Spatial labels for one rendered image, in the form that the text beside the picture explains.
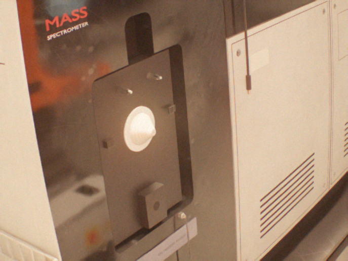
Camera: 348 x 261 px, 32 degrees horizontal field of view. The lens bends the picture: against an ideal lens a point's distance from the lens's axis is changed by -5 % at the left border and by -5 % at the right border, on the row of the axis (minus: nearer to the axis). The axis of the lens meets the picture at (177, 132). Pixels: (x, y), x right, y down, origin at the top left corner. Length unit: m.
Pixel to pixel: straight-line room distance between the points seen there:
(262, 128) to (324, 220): 0.45
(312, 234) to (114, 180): 0.71
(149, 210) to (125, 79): 0.19
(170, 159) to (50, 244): 0.25
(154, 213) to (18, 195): 0.22
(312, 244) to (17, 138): 0.85
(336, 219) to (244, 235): 0.40
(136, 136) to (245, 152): 0.30
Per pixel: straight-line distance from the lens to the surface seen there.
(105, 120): 0.82
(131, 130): 0.86
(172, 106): 0.91
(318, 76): 1.32
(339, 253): 1.51
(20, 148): 0.76
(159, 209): 0.93
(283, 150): 1.23
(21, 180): 0.79
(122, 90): 0.82
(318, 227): 1.49
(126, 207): 0.89
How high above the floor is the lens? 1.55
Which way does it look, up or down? 24 degrees down
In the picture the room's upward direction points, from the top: 5 degrees counter-clockwise
